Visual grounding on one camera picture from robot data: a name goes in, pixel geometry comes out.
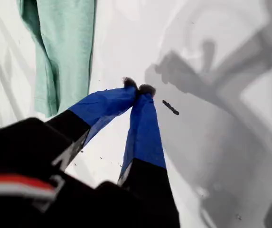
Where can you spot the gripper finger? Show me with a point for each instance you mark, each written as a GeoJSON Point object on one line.
{"type": "Point", "coordinates": [102, 104]}
{"type": "Point", "coordinates": [145, 142]}

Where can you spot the pale green T-shirt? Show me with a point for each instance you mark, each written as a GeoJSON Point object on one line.
{"type": "Point", "coordinates": [62, 47]}

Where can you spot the small black serrated scrap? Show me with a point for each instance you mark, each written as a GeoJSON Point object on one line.
{"type": "Point", "coordinates": [171, 107]}

